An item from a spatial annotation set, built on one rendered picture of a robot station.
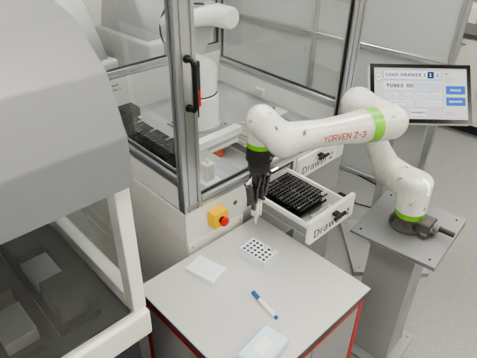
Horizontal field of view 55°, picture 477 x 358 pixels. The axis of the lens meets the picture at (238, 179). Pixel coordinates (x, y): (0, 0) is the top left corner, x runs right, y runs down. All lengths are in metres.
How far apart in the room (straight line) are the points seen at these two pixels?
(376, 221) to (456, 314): 1.01
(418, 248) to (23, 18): 1.56
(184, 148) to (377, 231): 0.90
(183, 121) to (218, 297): 0.63
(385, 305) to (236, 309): 0.85
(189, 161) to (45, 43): 0.71
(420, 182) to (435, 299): 1.16
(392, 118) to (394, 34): 1.79
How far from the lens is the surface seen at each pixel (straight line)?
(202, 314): 1.61
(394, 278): 2.12
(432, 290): 2.95
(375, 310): 2.30
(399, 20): 3.28
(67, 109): 1.02
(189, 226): 1.76
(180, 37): 1.41
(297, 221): 1.80
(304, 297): 1.68
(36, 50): 1.06
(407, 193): 1.90
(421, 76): 2.58
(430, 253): 1.95
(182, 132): 1.52
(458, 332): 2.80
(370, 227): 2.00
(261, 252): 1.77
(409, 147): 2.70
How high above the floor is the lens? 2.00
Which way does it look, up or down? 34 degrees down
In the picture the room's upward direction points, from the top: 1 degrees clockwise
